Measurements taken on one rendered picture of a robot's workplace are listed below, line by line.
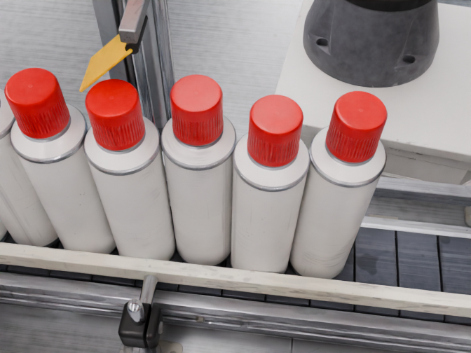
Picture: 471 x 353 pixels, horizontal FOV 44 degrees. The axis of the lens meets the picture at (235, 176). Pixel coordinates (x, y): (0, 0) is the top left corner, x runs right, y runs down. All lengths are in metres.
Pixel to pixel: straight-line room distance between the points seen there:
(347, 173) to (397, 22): 0.27
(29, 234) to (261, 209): 0.22
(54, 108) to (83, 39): 0.41
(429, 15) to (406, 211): 0.20
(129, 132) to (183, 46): 0.40
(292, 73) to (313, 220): 0.25
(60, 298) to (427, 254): 0.33
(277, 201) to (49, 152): 0.15
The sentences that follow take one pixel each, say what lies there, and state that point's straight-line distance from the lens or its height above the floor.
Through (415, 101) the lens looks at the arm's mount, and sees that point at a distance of 0.65.
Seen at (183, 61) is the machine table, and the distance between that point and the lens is 0.74.
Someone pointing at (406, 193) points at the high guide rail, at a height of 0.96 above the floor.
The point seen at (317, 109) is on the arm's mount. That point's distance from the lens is 0.61.
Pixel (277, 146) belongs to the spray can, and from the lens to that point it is 0.35.
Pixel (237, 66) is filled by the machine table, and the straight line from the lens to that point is 0.74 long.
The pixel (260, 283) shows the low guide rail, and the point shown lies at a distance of 0.48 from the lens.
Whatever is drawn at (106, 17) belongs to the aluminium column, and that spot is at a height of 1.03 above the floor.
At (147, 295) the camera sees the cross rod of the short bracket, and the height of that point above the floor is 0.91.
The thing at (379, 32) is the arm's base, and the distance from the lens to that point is 0.62.
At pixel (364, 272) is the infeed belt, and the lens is 0.54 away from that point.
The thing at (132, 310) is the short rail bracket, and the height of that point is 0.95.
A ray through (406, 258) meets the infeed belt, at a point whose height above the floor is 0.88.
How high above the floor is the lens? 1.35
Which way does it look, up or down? 56 degrees down
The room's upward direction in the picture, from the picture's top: 2 degrees clockwise
